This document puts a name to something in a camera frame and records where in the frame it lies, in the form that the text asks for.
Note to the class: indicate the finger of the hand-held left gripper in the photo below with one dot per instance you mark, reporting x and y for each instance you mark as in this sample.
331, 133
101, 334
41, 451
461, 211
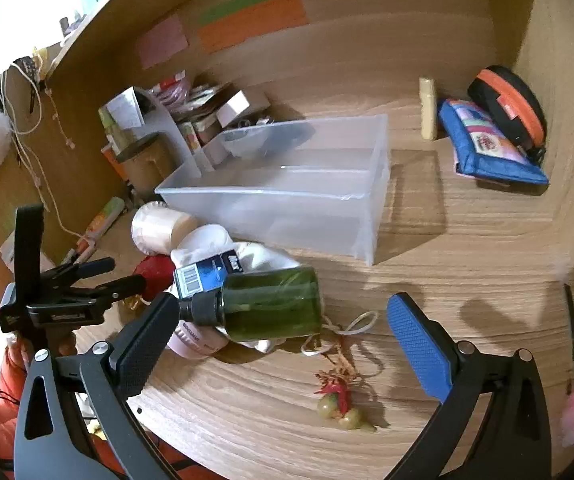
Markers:
94, 266
122, 287

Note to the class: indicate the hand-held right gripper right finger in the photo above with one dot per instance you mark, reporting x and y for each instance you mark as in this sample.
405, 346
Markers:
417, 340

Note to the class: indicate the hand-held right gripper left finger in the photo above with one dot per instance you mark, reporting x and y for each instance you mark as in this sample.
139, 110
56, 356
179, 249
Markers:
142, 345

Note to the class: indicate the red case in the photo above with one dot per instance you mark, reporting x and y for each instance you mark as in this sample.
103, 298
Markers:
154, 272

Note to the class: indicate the white round container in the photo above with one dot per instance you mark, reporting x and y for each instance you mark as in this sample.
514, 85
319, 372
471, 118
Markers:
159, 225

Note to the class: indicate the small blue box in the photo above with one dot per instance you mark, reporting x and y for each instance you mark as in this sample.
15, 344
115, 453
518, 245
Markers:
202, 275

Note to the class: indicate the green bottle with black cap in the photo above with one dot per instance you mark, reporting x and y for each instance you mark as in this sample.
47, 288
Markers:
272, 305

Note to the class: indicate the white cloth pouch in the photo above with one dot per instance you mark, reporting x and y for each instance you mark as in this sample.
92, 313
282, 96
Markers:
267, 260

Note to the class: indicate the clear plastic storage box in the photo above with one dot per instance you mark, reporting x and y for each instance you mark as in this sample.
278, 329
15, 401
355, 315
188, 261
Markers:
287, 190

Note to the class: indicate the wooden desktop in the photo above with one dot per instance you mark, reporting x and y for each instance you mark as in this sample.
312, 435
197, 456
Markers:
467, 260

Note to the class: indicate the person's left hand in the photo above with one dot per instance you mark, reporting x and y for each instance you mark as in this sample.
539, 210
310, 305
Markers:
67, 344

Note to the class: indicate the pink tube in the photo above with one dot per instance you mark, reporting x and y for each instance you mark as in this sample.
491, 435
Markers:
194, 342

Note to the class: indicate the red and green charm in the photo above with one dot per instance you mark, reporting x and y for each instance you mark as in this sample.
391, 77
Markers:
339, 400

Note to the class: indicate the brown lidded pitcher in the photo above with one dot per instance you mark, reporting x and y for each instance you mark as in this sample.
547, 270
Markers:
144, 165

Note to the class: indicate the stack of books and packets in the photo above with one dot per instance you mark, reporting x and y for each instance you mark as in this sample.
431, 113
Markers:
167, 125

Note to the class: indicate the blue zip pouch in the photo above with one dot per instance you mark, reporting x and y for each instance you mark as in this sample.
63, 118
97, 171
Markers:
487, 145

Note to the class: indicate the small white box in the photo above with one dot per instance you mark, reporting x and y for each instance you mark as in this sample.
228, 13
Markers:
234, 107

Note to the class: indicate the pale yellow lotion bottle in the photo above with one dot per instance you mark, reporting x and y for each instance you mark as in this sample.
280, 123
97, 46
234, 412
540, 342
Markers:
428, 110

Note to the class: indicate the pink paper note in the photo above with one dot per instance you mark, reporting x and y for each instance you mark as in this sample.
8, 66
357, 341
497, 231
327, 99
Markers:
162, 42

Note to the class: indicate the black and orange round case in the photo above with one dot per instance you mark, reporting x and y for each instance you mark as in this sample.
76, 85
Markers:
509, 100

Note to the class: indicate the orange paper note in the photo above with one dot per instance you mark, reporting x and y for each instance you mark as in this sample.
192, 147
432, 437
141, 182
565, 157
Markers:
252, 22

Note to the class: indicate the green paper note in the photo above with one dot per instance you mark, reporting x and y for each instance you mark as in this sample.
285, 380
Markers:
232, 5

